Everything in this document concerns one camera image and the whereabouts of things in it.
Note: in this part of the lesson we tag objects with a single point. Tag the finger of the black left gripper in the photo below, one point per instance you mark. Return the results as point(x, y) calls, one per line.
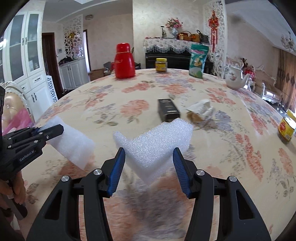
point(53, 132)

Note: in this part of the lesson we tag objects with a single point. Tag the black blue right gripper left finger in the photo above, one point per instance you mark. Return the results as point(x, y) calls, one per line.
point(58, 219)

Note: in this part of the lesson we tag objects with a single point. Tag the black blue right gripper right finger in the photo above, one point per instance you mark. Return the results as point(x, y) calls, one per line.
point(239, 219)

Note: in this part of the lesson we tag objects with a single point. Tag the white foam block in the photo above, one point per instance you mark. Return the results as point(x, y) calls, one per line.
point(74, 145)

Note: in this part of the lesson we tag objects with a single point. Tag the white L-shaped foam piece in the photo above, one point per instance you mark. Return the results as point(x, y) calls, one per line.
point(150, 155)

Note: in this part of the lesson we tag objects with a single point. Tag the white printed paper bag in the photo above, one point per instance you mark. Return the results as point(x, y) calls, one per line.
point(200, 111)

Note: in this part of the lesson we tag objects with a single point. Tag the black rectangular carton box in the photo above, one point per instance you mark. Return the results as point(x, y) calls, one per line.
point(167, 110)

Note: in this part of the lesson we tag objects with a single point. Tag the pink lined trash bin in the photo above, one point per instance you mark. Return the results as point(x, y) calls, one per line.
point(21, 120)

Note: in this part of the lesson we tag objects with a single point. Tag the person's left hand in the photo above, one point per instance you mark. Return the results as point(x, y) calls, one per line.
point(17, 189)

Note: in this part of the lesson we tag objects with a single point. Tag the ornate pink leather chair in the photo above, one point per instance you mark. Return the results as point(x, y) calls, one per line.
point(14, 101)

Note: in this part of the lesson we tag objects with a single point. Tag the white low cabinet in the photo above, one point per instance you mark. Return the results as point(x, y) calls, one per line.
point(74, 74)

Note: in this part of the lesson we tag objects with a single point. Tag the dark wooden door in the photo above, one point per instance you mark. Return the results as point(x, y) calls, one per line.
point(50, 61)

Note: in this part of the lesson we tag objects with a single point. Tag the cardboard box on floor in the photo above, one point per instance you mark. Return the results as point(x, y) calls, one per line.
point(98, 73)

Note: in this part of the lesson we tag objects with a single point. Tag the white tall display cabinet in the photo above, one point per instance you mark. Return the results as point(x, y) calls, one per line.
point(22, 60)

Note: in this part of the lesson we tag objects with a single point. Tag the floral tablecloth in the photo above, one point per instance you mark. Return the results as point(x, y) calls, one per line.
point(241, 140)

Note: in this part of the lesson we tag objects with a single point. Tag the white carved lattice screen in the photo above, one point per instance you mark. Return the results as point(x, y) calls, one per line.
point(73, 37)

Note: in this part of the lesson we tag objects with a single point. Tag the yellow red tin can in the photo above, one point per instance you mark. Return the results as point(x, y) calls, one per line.
point(286, 128)

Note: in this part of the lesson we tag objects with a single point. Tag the red thermos flask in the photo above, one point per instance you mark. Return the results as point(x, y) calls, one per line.
point(124, 63)

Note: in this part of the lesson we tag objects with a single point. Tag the yellow lidded glass jar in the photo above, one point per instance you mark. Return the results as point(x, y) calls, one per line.
point(161, 65)

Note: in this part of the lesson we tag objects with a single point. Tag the white ornate sofa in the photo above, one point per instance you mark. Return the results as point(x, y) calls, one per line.
point(259, 82)

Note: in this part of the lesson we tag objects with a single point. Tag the white floral teapot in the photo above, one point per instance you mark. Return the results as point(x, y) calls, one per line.
point(234, 77)

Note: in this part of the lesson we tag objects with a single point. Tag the brown patterned curtain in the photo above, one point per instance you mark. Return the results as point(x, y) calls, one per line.
point(285, 79)

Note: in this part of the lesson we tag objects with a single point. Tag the black piano with lace cover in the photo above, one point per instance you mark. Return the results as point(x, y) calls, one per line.
point(177, 52)

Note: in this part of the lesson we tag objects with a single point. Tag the pink flower bouquet vase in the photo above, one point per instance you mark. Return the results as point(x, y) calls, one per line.
point(173, 24)

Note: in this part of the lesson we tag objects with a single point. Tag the wicker baskets on piano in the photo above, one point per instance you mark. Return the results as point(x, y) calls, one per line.
point(197, 38)

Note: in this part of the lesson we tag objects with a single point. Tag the green snack bag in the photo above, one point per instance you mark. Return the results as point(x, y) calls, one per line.
point(197, 62)

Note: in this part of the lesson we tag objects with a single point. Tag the chandelier ceiling lamp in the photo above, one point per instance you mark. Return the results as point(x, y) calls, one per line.
point(288, 43)

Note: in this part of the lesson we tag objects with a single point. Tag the red chinese knot ornament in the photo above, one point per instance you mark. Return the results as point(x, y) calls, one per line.
point(213, 23)

